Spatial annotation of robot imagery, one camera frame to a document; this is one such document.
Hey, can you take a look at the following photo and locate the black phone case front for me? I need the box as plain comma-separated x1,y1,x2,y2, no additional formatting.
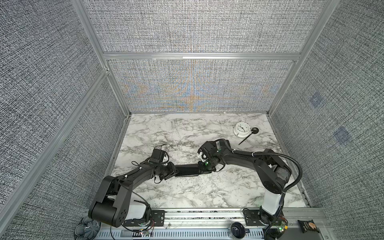
174,164,201,178

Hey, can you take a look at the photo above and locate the black screen purple phone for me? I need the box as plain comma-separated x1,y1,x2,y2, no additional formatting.
215,139,232,152

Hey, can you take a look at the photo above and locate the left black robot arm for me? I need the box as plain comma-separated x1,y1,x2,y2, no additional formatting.
88,161,179,228

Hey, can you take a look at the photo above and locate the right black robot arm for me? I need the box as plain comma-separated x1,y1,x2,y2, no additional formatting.
198,147,303,225

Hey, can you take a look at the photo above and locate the white round clock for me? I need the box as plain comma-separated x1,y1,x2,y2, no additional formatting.
233,122,251,139

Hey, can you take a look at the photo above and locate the black round-head spoon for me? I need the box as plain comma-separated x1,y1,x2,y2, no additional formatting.
239,127,259,145

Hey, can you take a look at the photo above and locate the small green circuit board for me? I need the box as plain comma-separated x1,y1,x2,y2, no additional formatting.
139,230,150,236

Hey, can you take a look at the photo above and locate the black round knob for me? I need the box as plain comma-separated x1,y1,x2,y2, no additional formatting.
230,222,249,240

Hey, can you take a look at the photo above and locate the right green circuit board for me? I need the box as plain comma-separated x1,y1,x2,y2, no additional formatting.
276,221,288,234

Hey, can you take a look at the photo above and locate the black fan left corner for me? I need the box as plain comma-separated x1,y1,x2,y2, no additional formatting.
74,217,102,240

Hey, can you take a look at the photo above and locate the snack packet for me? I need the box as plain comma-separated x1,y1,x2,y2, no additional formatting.
298,220,320,234

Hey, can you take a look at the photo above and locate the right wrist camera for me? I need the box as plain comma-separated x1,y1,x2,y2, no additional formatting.
198,141,222,161

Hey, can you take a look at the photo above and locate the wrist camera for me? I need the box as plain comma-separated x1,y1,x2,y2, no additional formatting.
149,148,169,165
198,141,222,161

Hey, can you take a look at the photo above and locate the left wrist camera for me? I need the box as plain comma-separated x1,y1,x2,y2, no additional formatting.
149,148,169,165

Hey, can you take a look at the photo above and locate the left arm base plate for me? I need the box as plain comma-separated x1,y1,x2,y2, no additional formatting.
123,210,166,228

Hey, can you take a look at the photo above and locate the aluminium front rail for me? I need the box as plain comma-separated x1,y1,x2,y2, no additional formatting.
96,208,337,240

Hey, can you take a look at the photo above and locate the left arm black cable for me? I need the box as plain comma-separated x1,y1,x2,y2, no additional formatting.
109,179,155,240

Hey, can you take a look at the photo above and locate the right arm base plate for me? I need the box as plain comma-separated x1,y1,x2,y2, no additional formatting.
242,208,264,226

